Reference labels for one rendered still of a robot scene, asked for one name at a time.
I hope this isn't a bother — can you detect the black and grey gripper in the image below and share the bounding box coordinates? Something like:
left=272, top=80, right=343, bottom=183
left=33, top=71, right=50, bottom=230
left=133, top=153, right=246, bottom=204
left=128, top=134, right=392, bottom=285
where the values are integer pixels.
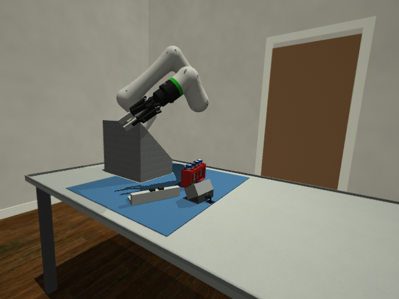
left=118, top=89, right=169, bottom=131

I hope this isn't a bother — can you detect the blue flat mat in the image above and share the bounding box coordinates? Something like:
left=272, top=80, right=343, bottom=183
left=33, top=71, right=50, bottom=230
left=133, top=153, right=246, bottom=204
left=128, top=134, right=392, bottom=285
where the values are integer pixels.
left=66, top=163, right=249, bottom=237

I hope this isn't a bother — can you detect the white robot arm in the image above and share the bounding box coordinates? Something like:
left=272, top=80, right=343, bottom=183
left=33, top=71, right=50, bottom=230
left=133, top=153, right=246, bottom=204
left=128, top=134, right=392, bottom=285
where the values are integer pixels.
left=117, top=46, right=209, bottom=113

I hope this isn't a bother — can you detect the white button panel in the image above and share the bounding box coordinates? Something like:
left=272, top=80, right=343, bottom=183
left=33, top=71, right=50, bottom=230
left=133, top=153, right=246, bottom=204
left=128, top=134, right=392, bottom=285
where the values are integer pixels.
left=184, top=179, right=214, bottom=204

